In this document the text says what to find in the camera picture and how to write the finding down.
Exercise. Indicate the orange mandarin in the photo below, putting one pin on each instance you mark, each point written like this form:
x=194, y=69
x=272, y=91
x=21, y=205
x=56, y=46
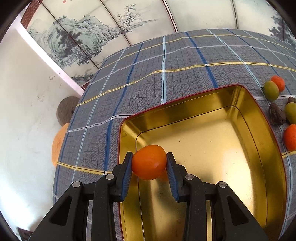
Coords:
x=289, y=137
x=149, y=162
x=279, y=82

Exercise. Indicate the green round fruit far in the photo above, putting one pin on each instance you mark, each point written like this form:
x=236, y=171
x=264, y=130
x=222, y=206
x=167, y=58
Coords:
x=271, y=91

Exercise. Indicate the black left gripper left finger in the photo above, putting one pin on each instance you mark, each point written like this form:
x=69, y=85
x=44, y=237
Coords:
x=67, y=219

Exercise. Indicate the plaid grey tablecloth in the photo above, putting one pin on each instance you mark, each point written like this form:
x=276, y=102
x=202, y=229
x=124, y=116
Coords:
x=162, y=70

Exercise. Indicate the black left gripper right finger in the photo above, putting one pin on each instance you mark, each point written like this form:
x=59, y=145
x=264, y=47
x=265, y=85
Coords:
x=231, y=220

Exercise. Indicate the dark brown mangosteen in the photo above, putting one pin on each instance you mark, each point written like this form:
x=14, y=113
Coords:
x=291, y=99
x=276, y=114

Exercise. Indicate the painted folding screen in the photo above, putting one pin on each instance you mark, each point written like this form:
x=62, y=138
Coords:
x=80, y=35

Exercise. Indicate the green round fruit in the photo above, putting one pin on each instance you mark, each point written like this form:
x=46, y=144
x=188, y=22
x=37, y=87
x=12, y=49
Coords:
x=271, y=91
x=290, y=112

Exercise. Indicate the red gold toffee tin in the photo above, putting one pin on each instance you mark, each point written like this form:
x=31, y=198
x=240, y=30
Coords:
x=217, y=135

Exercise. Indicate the orange round stool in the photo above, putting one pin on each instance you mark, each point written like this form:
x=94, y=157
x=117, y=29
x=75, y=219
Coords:
x=57, y=144

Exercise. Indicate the green round fruit near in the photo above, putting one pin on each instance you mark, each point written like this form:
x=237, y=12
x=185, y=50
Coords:
x=290, y=112

